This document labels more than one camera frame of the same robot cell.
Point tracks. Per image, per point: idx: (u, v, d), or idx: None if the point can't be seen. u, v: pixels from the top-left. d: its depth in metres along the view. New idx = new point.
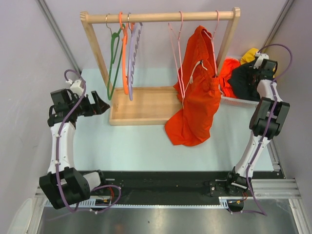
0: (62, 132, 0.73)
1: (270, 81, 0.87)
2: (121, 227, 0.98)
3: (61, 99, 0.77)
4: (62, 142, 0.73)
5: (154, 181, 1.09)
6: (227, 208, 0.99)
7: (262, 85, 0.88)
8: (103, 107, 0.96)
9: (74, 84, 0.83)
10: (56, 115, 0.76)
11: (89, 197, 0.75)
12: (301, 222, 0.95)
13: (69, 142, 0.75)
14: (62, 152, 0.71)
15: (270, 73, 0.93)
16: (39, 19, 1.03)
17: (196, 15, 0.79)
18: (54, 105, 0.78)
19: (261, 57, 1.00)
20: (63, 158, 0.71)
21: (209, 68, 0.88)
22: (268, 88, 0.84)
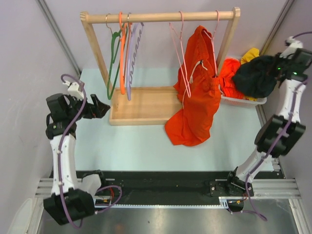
0: (62, 146, 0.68)
1: (297, 86, 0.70)
2: (121, 227, 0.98)
3: (59, 108, 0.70)
4: (64, 158, 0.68)
5: (154, 181, 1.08)
6: (227, 208, 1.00)
7: (283, 87, 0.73)
8: (104, 110, 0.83)
9: (72, 88, 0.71)
10: (55, 126, 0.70)
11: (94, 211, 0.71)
12: (301, 222, 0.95)
13: (71, 156, 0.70)
14: (65, 171, 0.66)
15: (303, 66, 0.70)
16: (39, 19, 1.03)
17: (196, 15, 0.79)
18: (52, 113, 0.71)
19: (293, 45, 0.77)
20: (66, 177, 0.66)
21: (209, 68, 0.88)
22: (289, 96, 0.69)
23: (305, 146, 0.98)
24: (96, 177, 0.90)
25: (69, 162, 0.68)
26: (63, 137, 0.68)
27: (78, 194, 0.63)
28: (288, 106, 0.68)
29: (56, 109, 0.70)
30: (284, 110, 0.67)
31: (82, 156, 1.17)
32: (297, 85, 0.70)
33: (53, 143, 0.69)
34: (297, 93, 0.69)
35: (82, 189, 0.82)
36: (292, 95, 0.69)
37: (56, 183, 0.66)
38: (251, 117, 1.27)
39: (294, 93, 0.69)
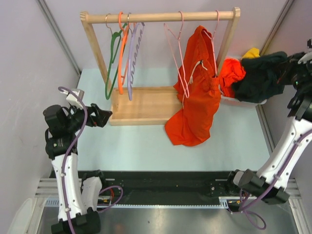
0: (66, 167, 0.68)
1: (300, 135, 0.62)
2: (121, 227, 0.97)
3: (58, 123, 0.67)
4: (68, 181, 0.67)
5: (154, 181, 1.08)
6: (227, 208, 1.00)
7: (286, 128, 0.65)
8: (105, 118, 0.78)
9: (70, 97, 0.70)
10: (55, 145, 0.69)
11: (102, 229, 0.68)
12: (302, 222, 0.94)
13: (76, 177, 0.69)
14: (70, 194, 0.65)
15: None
16: (39, 19, 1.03)
17: (195, 15, 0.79)
18: (50, 128, 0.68)
19: None
20: (72, 201, 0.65)
21: (209, 68, 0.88)
22: (286, 147, 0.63)
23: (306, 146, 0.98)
24: (95, 180, 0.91)
25: (74, 185, 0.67)
26: (66, 158, 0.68)
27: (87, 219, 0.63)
28: (280, 162, 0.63)
29: (55, 125, 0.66)
30: (271, 169, 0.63)
31: (83, 156, 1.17)
32: (305, 129, 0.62)
33: (55, 164, 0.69)
34: (297, 146, 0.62)
35: (87, 195, 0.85)
36: (290, 148, 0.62)
37: (62, 208, 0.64)
38: (251, 117, 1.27)
39: (294, 145, 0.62)
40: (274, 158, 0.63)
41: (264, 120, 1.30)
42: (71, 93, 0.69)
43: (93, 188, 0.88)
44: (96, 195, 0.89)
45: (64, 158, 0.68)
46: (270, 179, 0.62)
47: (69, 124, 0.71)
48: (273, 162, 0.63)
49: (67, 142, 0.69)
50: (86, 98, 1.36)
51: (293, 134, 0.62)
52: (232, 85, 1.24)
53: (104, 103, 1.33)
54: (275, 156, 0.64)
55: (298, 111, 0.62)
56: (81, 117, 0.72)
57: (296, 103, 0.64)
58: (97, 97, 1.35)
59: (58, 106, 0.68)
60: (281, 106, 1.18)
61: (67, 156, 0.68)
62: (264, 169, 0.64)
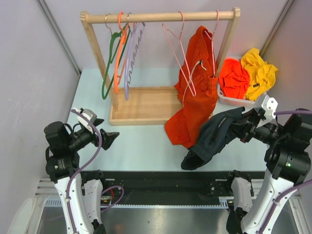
0: (70, 191, 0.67)
1: (278, 195, 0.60)
2: (121, 227, 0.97)
3: (60, 141, 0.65)
4: (74, 205, 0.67)
5: (154, 181, 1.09)
6: (227, 209, 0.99)
7: (265, 184, 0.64)
8: (110, 142, 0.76)
9: (81, 120, 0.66)
10: (57, 167, 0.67)
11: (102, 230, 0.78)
12: (302, 222, 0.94)
13: (81, 198, 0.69)
14: (78, 218, 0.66)
15: (296, 148, 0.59)
16: (39, 19, 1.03)
17: (196, 15, 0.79)
18: (52, 147, 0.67)
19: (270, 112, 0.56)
20: (80, 224, 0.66)
21: (208, 68, 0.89)
22: (265, 206, 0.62)
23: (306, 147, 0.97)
24: (96, 184, 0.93)
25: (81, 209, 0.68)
26: (70, 180, 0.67)
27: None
28: (261, 219, 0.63)
29: (55, 142, 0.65)
30: (253, 226, 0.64)
31: (83, 156, 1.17)
32: (283, 187, 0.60)
33: (59, 186, 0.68)
34: (275, 205, 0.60)
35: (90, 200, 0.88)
36: (269, 206, 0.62)
37: (70, 231, 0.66)
38: None
39: (273, 204, 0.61)
40: (255, 215, 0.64)
41: None
42: (81, 114, 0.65)
43: (95, 194, 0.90)
44: (99, 198, 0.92)
45: (68, 183, 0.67)
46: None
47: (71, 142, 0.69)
48: (254, 219, 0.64)
49: (68, 163, 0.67)
50: (86, 98, 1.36)
51: (271, 192, 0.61)
52: (232, 85, 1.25)
53: (104, 103, 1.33)
54: (255, 213, 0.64)
55: (273, 168, 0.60)
56: (85, 137, 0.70)
57: (273, 157, 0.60)
58: (97, 97, 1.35)
59: (60, 123, 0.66)
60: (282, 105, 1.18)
61: (71, 180, 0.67)
62: (247, 225, 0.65)
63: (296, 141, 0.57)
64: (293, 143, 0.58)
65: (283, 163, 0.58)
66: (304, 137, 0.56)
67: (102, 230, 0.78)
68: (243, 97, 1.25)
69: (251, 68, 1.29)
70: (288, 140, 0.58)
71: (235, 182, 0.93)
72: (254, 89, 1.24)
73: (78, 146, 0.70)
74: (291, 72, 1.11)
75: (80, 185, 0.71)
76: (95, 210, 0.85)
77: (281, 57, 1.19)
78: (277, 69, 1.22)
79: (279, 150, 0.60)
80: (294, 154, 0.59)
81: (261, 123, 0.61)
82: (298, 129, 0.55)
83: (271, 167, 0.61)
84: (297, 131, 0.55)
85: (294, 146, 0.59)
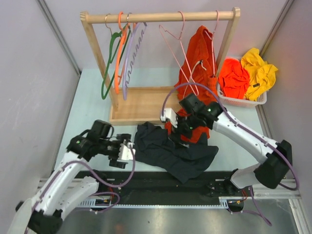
0: (66, 167, 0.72)
1: (231, 119, 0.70)
2: (121, 227, 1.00)
3: (97, 129, 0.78)
4: (60, 178, 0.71)
5: (154, 181, 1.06)
6: (227, 209, 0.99)
7: (223, 130, 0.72)
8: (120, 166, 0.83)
9: (124, 150, 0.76)
10: (78, 142, 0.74)
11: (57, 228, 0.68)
12: (301, 222, 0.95)
13: (68, 179, 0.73)
14: (52, 189, 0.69)
15: (202, 105, 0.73)
16: (39, 19, 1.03)
17: (196, 15, 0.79)
18: (90, 130, 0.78)
19: (167, 115, 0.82)
20: (48, 196, 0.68)
21: (208, 68, 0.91)
22: (239, 131, 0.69)
23: (306, 147, 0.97)
24: (91, 183, 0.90)
25: (60, 185, 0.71)
26: (76, 161, 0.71)
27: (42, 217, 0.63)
28: (250, 137, 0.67)
29: (98, 128, 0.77)
30: (258, 146, 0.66)
31: None
32: (226, 117, 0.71)
33: (66, 157, 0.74)
34: (239, 123, 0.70)
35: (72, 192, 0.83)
36: (240, 129, 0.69)
37: (39, 194, 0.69)
38: (251, 117, 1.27)
39: (237, 125, 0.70)
40: (248, 143, 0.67)
41: (264, 120, 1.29)
42: (132, 149, 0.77)
43: (82, 189, 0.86)
44: (84, 197, 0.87)
45: (69, 160, 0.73)
46: (270, 149, 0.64)
47: (103, 144, 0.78)
48: (252, 144, 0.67)
49: (86, 146, 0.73)
50: (86, 98, 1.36)
51: (228, 125, 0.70)
52: (232, 85, 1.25)
53: (104, 103, 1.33)
54: (246, 143, 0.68)
55: (214, 122, 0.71)
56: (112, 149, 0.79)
57: (205, 120, 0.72)
58: (96, 97, 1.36)
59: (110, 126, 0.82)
60: (282, 105, 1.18)
61: (74, 160, 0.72)
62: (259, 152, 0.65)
63: (197, 106, 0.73)
64: (198, 107, 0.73)
65: (210, 116, 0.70)
66: (195, 98, 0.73)
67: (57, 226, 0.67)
68: (243, 97, 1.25)
69: (251, 68, 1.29)
70: (197, 109, 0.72)
71: (234, 182, 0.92)
72: (254, 88, 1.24)
73: (105, 149, 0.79)
74: (291, 72, 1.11)
75: (76, 171, 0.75)
76: (68, 202, 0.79)
77: (281, 57, 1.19)
78: (277, 69, 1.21)
79: (201, 115, 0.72)
80: (206, 108, 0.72)
81: (175, 123, 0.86)
82: (187, 102, 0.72)
83: (213, 122, 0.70)
84: (191, 103, 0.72)
85: (201, 107, 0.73)
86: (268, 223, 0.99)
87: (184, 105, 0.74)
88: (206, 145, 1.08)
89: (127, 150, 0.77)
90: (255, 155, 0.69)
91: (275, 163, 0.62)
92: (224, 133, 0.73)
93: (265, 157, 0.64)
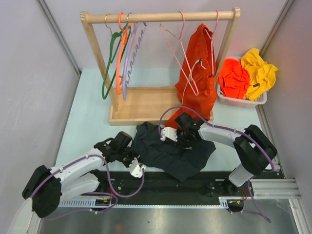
0: (91, 157, 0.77)
1: (209, 125, 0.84)
2: (121, 227, 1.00)
3: (120, 140, 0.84)
4: (83, 162, 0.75)
5: (154, 181, 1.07)
6: (227, 208, 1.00)
7: (207, 134, 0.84)
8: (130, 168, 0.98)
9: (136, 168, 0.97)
10: (104, 145, 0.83)
11: (49, 212, 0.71)
12: (301, 222, 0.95)
13: (86, 168, 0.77)
14: (73, 167, 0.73)
15: (192, 122, 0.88)
16: (39, 19, 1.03)
17: (196, 15, 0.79)
18: (114, 138, 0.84)
19: (165, 132, 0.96)
20: (67, 171, 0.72)
21: (207, 67, 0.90)
22: (214, 129, 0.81)
23: (305, 147, 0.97)
24: (94, 182, 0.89)
25: (80, 169, 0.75)
26: (99, 157, 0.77)
27: (57, 186, 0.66)
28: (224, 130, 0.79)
29: (120, 139, 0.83)
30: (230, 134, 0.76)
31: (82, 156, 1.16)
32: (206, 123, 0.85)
33: (92, 150, 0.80)
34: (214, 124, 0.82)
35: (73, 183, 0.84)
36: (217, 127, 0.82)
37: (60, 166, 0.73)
38: (251, 117, 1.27)
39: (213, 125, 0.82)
40: (224, 136, 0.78)
41: (264, 120, 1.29)
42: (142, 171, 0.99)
43: (83, 182, 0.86)
44: (80, 192, 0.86)
45: (94, 152, 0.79)
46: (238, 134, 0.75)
47: (121, 153, 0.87)
48: (225, 135, 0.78)
49: (108, 152, 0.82)
50: (86, 97, 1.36)
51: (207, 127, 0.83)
52: (232, 85, 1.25)
53: (104, 103, 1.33)
54: (223, 137, 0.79)
55: (199, 132, 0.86)
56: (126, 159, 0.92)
57: (192, 135, 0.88)
58: (96, 97, 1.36)
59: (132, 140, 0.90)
60: (282, 105, 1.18)
61: (99, 155, 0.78)
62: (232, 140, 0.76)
63: (187, 122, 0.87)
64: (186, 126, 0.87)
65: (195, 128, 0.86)
66: (187, 116, 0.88)
67: (51, 208, 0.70)
68: (243, 96, 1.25)
69: (251, 68, 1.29)
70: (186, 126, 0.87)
71: (233, 181, 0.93)
72: (254, 88, 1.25)
73: (121, 158, 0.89)
74: (291, 72, 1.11)
75: (95, 165, 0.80)
76: (69, 189, 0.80)
77: (281, 57, 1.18)
78: (277, 69, 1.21)
79: (190, 129, 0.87)
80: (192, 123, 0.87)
81: (175, 137, 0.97)
82: (180, 119, 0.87)
83: (199, 132, 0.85)
84: (181, 121, 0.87)
85: (189, 124, 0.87)
86: (267, 220, 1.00)
87: (176, 120, 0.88)
88: (206, 143, 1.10)
89: (138, 170, 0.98)
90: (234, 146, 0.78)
91: (245, 144, 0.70)
92: (211, 138, 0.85)
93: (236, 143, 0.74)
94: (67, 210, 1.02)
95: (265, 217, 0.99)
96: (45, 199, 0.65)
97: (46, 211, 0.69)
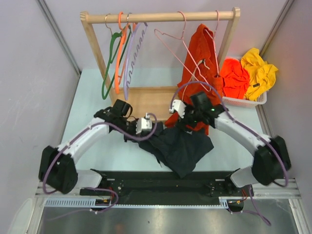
0: (94, 127, 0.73)
1: (229, 116, 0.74)
2: (121, 227, 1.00)
3: (119, 106, 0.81)
4: (87, 133, 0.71)
5: (154, 181, 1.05)
6: (227, 208, 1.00)
7: (224, 126, 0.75)
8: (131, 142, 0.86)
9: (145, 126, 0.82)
10: (105, 112, 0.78)
11: (69, 190, 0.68)
12: (301, 222, 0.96)
13: (91, 139, 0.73)
14: (80, 141, 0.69)
15: (209, 105, 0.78)
16: (39, 19, 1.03)
17: (196, 15, 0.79)
18: (112, 107, 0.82)
19: (175, 106, 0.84)
20: (75, 145, 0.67)
21: (211, 67, 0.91)
22: (235, 126, 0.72)
23: (305, 147, 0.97)
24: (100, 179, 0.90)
25: (87, 139, 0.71)
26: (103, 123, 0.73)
27: (70, 161, 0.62)
28: (244, 132, 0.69)
29: (120, 105, 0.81)
30: (250, 140, 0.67)
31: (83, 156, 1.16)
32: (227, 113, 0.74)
33: (93, 120, 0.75)
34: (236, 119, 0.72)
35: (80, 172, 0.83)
36: (239, 125, 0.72)
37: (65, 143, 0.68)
38: (251, 117, 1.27)
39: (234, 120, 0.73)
40: (243, 137, 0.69)
41: (264, 120, 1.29)
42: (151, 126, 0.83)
43: (88, 174, 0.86)
44: (84, 186, 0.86)
45: (96, 122, 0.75)
46: (262, 142, 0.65)
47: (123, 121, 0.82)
48: (245, 137, 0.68)
49: (112, 117, 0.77)
50: (86, 98, 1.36)
51: (226, 121, 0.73)
52: (232, 85, 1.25)
53: (104, 103, 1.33)
54: (242, 137, 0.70)
55: (215, 121, 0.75)
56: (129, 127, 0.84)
57: (206, 121, 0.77)
58: (96, 97, 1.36)
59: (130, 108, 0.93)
60: (282, 105, 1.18)
61: (102, 122, 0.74)
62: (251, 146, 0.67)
63: (204, 103, 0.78)
64: (203, 108, 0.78)
65: (213, 114, 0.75)
66: (204, 96, 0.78)
67: (71, 184, 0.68)
68: (243, 97, 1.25)
69: (251, 68, 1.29)
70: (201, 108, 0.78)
71: (234, 181, 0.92)
72: (254, 88, 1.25)
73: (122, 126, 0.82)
74: (291, 72, 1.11)
75: (100, 133, 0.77)
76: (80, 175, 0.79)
77: (281, 57, 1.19)
78: (277, 69, 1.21)
79: (204, 114, 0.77)
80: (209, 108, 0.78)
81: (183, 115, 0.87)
82: (197, 98, 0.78)
83: (215, 120, 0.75)
84: (197, 101, 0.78)
85: (206, 107, 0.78)
86: (267, 224, 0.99)
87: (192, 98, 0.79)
88: (208, 140, 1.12)
89: (145, 121, 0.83)
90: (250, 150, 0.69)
91: (265, 154, 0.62)
92: (224, 130, 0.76)
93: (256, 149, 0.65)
94: (67, 210, 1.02)
95: (263, 218, 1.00)
96: (63, 176, 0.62)
97: (68, 189, 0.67)
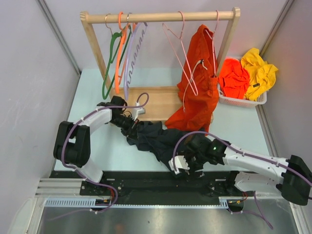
0: (101, 110, 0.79)
1: (236, 149, 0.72)
2: (121, 227, 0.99)
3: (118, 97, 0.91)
4: (96, 114, 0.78)
5: (154, 182, 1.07)
6: (227, 208, 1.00)
7: (234, 163, 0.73)
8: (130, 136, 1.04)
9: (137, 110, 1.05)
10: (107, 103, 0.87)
11: (81, 166, 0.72)
12: (301, 222, 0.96)
13: (99, 120, 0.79)
14: (90, 118, 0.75)
15: (207, 144, 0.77)
16: (39, 19, 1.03)
17: (196, 15, 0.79)
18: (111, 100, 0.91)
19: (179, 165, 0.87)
20: (87, 121, 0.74)
21: (209, 67, 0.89)
22: (246, 160, 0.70)
23: (306, 147, 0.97)
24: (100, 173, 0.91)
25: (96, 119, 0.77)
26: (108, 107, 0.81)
27: (87, 130, 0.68)
28: (261, 163, 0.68)
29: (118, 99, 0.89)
30: (271, 168, 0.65)
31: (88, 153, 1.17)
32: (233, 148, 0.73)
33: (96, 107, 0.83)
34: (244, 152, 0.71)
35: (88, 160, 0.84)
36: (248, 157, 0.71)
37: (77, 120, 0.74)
38: (251, 117, 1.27)
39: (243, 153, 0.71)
40: (260, 167, 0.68)
41: (264, 120, 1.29)
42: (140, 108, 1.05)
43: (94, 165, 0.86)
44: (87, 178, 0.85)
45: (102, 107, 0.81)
46: (283, 168, 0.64)
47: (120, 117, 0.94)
48: (264, 168, 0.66)
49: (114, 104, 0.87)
50: (86, 98, 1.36)
51: (236, 157, 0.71)
52: (232, 85, 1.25)
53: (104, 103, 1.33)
54: (258, 168, 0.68)
55: (224, 159, 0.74)
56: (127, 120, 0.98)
57: (214, 161, 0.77)
58: (96, 97, 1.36)
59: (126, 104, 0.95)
60: (282, 105, 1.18)
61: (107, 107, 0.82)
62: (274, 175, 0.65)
63: (202, 146, 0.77)
64: (204, 152, 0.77)
65: (218, 154, 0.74)
66: (199, 138, 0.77)
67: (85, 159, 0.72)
68: (243, 97, 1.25)
69: (251, 68, 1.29)
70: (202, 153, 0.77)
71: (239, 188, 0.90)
72: (255, 88, 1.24)
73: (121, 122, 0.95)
74: (291, 72, 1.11)
75: (106, 118, 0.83)
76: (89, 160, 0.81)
77: (281, 57, 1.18)
78: (277, 69, 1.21)
79: (209, 155, 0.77)
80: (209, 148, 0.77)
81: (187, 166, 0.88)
82: (192, 144, 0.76)
83: (223, 159, 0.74)
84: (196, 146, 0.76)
85: (206, 149, 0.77)
86: (270, 226, 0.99)
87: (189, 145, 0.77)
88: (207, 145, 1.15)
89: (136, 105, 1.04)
90: (270, 177, 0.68)
91: (294, 181, 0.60)
92: (236, 165, 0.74)
93: (281, 178, 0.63)
94: (67, 210, 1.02)
95: (267, 222, 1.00)
96: (79, 146, 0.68)
97: (81, 164, 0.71)
